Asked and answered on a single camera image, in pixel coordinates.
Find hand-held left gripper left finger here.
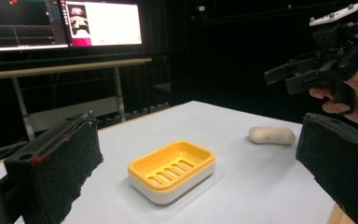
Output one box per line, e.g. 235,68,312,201
3,109,104,224

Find yellow and white soap dish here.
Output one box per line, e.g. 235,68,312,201
127,140,216,205

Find beige soap bar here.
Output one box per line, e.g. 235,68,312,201
248,125,296,147

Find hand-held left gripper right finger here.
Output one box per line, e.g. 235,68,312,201
295,112,358,224

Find bright computer monitor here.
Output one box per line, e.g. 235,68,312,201
59,0,144,49

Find dark computer monitor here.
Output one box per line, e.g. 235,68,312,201
0,0,69,53

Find white metal desk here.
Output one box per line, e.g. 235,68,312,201
0,57,153,143

